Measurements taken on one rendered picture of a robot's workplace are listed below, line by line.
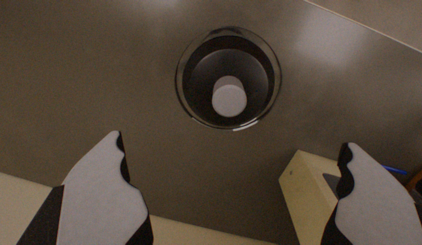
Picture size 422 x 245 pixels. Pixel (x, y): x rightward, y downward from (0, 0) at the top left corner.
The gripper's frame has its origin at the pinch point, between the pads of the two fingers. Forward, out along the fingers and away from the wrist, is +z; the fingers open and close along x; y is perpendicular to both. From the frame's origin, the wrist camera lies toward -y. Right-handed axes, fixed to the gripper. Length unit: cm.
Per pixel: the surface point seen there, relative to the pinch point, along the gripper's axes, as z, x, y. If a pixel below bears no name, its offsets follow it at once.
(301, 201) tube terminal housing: 19.0, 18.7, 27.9
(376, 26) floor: 124, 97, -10
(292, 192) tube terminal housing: 23.0, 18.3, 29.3
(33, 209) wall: 25, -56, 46
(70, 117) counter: 31, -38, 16
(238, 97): 3.7, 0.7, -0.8
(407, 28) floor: 124, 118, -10
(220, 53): 6.7, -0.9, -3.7
